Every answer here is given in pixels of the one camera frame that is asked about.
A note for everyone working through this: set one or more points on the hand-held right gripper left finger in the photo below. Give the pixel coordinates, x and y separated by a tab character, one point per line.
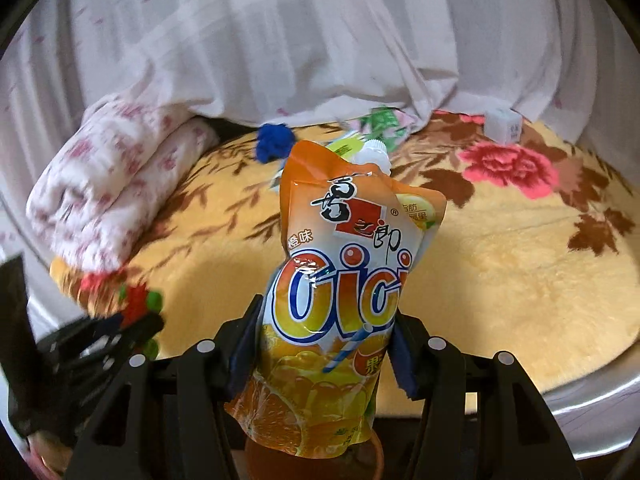
246	340

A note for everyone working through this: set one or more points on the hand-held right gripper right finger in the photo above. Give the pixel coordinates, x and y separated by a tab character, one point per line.
403	366

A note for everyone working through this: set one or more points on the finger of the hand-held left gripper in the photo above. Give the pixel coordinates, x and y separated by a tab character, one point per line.
115	340

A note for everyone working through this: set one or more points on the red and green wrapper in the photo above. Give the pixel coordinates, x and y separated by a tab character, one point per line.
137	302

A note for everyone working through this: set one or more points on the orange drink pouch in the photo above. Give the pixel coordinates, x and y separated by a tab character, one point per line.
335	280

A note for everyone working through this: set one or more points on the yellow floral blanket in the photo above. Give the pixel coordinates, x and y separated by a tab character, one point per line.
500	270

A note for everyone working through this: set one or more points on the folded white floral quilt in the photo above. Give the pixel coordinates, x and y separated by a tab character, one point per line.
110	180

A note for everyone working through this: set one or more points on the yellow-green packet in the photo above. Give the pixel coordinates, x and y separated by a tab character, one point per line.
345	147

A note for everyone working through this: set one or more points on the green and white wrapper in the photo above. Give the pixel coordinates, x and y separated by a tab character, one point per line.
387	122

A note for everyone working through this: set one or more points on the small white box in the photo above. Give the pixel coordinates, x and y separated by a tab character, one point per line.
504	125

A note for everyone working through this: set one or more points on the white sheer curtain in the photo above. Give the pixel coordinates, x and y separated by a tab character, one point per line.
300	35

